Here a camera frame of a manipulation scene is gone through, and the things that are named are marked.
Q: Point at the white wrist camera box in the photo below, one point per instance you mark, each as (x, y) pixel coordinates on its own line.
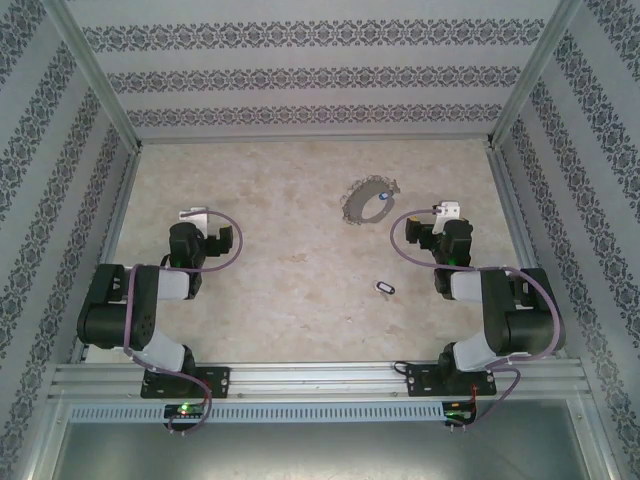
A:
(197, 216)
(447, 210)

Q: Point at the aluminium table end rail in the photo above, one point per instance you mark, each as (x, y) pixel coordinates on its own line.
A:
(315, 140)

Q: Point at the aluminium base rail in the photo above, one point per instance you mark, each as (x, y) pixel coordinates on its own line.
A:
(320, 380)

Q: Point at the aluminium frame post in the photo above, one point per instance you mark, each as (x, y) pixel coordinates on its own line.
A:
(100, 75)
(531, 75)

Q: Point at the steel sheet shelf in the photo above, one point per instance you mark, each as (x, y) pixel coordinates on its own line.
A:
(320, 450)

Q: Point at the steel oval keyring plate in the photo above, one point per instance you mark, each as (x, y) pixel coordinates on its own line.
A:
(356, 200)

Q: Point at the aluminium table side rail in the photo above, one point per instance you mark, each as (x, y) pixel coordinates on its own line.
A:
(114, 225)
(512, 200)

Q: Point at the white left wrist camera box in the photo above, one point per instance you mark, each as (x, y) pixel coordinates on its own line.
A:
(197, 216)

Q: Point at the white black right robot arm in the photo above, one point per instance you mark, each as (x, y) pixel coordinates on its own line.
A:
(530, 320)

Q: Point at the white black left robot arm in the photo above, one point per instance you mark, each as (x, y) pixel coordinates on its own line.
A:
(115, 310)

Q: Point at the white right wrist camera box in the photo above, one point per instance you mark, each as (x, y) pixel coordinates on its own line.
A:
(447, 210)

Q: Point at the dark key tag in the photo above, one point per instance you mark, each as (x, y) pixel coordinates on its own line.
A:
(385, 287)

